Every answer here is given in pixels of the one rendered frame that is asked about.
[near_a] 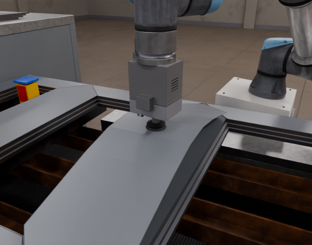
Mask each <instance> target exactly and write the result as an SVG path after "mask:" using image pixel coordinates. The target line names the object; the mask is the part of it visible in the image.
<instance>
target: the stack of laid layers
mask: <svg viewBox="0 0 312 245"><path fill-rule="evenodd" d="M38 89H39V94H40V95H42V94H44V93H46V92H49V91H51V90H54V89H55V88H52V87H44V86H39V85H38ZM16 96H18V91H17V87H13V88H10V89H7V90H4V91H2V92H0V102H3V101H5V100H8V99H10V98H13V97H16ZM98 106H102V107H107V108H112V109H117V110H122V111H127V112H130V102H129V101H123V100H117V99H112V98H107V97H101V96H96V97H94V98H92V99H90V100H88V101H86V102H85V103H83V104H81V105H79V106H77V107H75V108H73V109H72V110H70V111H68V112H66V113H64V114H62V115H60V116H58V117H57V118H55V119H53V120H51V121H49V122H47V123H45V124H43V125H42V126H40V127H38V128H36V129H34V130H32V131H30V132H29V133H27V134H25V135H23V136H21V137H19V138H17V139H15V140H14V141H12V142H10V143H8V144H6V145H4V146H2V147H1V148H0V164H1V163H3V162H5V161H6V160H8V159H10V158H11V157H13V156H15V155H16V154H18V153H20V152H21V151H23V150H25V149H27V148H28V147H30V146H32V145H33V144H35V143H37V142H38V141H40V140H42V139H44V138H45V137H47V136H49V135H50V134H52V133H54V132H55V131H57V130H59V129H60V128H62V127H64V126H66V125H67V124H69V123H71V122H72V121H74V120H76V119H77V118H79V117H81V116H83V115H85V114H86V113H88V112H90V111H91V110H93V109H95V108H96V107H98ZM229 131H230V132H235V133H240V134H245V135H251V136H255V137H260V138H266V139H271V140H277V141H282V142H287V143H292V144H298V145H303V146H307V147H312V134H308V133H302V132H297V131H292V130H286V129H281V128H275V127H269V126H264V125H259V124H253V123H247V122H241V121H235V120H229V119H226V118H225V117H224V116H222V115H221V116H219V117H217V118H215V119H214V120H212V121H211V122H210V123H208V124H207V125H206V126H205V127H204V128H203V129H202V130H201V132H200V133H199V135H198V136H197V137H196V139H195V140H194V142H193V143H192V144H191V146H190V148H189V150H188V151H187V153H186V155H185V157H184V159H183V161H182V162H181V164H180V166H179V168H178V170H177V172H176V174H175V175H174V177H173V179H172V181H171V184H170V186H169V188H168V190H167V192H166V194H165V196H164V198H163V200H162V202H161V204H160V206H159V208H158V210H157V212H156V214H155V216H154V218H153V220H152V222H151V224H150V226H149V228H148V230H147V232H146V234H145V236H144V238H143V240H142V242H141V244H140V245H168V244H169V242H170V240H171V239H172V237H173V235H174V233H175V231H176V229H177V227H178V225H179V224H180V222H181V220H182V218H183V216H184V214H185V212H186V210H187V209H188V207H189V205H190V203H191V201H192V199H193V197H194V196H195V194H196V192H197V190H198V188H199V186H200V184H201V182H202V181H203V179H204V177H205V175H206V173H207V171H208V169H209V167H210V166H211V164H212V162H213V160H214V158H215V156H216V154H217V152H218V151H219V149H220V147H221V145H222V143H223V141H224V139H225V137H226V136H227V134H228V132H229Z"/></svg>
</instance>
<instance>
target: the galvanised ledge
mask: <svg viewBox="0 0 312 245"><path fill-rule="evenodd" d="M126 113H128V112H127V111H122V110H117V109H116V110H114V111H113V112H111V113H110V114H108V115H107V116H105V117H104V118H102V119H101V126H104V127H109V126H110V125H111V124H112V123H114V122H115V121H117V120H118V119H119V118H121V117H122V116H124V115H125V114H126ZM218 152H219V153H223V154H228V155H232V156H236V157H241V158H246V159H251V160H255V161H259V162H264V163H268V164H273V165H277V166H281V167H286V168H290V169H294V170H299V171H303V172H307V173H312V147H307V146H303V145H298V144H292V143H287V142H282V141H277V140H271V139H266V138H260V137H255V136H251V135H245V134H240V133H235V132H230V131H229V132H228V134H227V136H226V137H225V139H224V141H223V143H222V145H221V147H220V149H219V151H218Z"/></svg>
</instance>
